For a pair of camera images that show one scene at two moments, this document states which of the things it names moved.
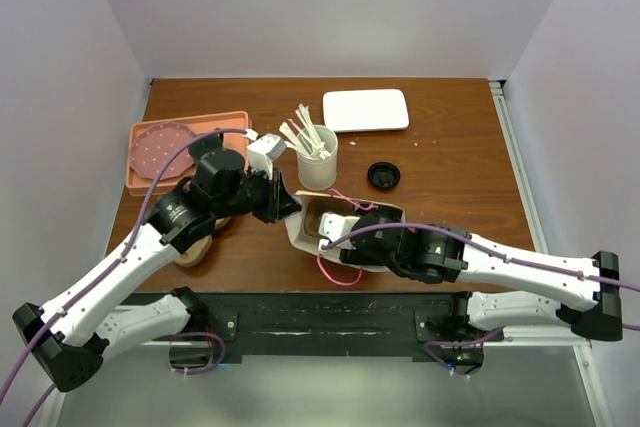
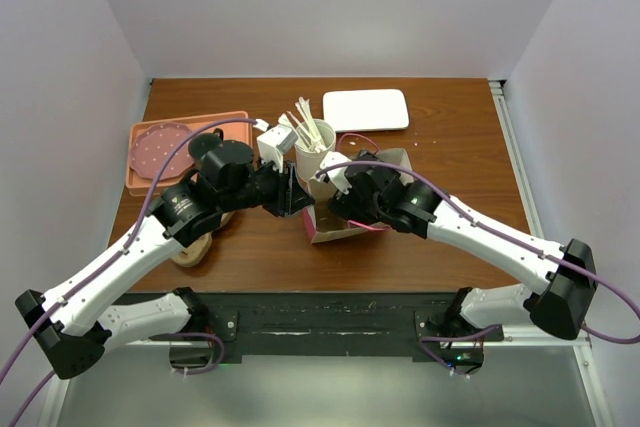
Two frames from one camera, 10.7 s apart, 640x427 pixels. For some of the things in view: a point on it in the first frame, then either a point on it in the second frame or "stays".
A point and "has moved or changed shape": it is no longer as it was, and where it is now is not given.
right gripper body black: x=358 y=257 to x=345 y=207
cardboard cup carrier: x=198 y=253 stays
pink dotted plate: x=153 y=145 stays
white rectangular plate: x=365 y=109 stays
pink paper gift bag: x=323 y=226 has moved or changed shape
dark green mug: x=206 y=145 stays
